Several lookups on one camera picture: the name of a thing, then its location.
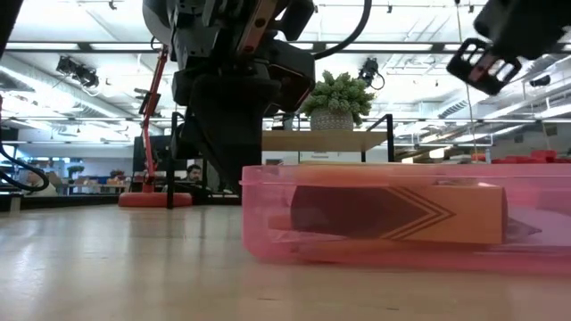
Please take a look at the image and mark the black background monitor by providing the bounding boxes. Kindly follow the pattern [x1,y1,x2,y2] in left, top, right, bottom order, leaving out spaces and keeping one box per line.
[132,135,180,178]

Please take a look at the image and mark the black overhead mounted camera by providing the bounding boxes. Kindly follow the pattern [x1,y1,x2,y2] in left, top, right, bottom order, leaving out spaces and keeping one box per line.
[358,56,386,91]
[54,54,101,89]

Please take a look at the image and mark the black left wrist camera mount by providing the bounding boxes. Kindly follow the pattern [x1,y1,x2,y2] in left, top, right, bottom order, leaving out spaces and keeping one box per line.
[267,40,318,114]

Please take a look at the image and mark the white round spool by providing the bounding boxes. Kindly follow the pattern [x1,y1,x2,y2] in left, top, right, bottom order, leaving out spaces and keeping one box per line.
[142,0,179,48]

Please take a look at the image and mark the red storage bin rack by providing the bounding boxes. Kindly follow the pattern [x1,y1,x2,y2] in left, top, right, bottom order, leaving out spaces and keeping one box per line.
[471,149,571,164]

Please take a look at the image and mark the yellow Crayola crayon box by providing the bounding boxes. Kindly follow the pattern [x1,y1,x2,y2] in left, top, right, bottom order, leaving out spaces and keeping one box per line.
[289,182,509,246]

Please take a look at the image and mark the yellow hanging cord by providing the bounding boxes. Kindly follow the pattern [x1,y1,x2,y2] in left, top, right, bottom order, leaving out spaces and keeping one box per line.
[454,0,480,162]

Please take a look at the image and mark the pink transparent plastic pencil case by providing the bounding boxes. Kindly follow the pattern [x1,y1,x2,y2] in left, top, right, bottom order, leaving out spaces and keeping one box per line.
[239,161,571,276]

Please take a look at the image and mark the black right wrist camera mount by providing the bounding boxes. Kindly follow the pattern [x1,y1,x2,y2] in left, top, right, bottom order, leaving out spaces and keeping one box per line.
[445,37,524,97]

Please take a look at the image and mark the red lamp stand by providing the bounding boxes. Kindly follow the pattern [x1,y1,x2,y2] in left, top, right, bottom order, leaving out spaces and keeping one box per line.
[117,44,194,209]

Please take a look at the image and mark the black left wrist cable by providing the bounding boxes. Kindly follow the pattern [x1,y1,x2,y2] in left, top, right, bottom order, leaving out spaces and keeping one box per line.
[311,0,374,62]

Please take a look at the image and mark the black overhead frame beam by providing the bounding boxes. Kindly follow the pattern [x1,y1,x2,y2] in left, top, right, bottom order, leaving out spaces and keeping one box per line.
[0,40,571,56]

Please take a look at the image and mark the black looped cable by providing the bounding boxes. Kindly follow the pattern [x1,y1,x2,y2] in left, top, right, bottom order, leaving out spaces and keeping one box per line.
[0,95,53,195]

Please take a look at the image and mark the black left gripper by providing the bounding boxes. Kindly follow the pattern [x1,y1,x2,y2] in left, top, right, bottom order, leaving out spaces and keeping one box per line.
[170,0,314,195]

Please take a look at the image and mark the person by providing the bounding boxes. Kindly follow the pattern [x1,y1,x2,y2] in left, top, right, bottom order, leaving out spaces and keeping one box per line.
[184,163,205,185]
[24,170,60,198]

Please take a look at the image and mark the green potted plant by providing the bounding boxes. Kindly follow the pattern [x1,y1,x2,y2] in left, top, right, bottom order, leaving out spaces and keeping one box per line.
[302,70,377,132]

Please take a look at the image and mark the wooden shelf riser black legs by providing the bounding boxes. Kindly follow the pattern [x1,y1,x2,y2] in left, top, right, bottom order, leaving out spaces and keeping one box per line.
[166,111,396,210]

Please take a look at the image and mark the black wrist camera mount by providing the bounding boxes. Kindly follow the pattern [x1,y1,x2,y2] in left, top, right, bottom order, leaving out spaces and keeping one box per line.
[267,40,318,114]
[445,37,524,97]

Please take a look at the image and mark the pale blue sticky note pad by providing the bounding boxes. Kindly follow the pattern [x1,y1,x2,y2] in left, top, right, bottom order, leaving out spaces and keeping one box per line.
[505,217,543,241]

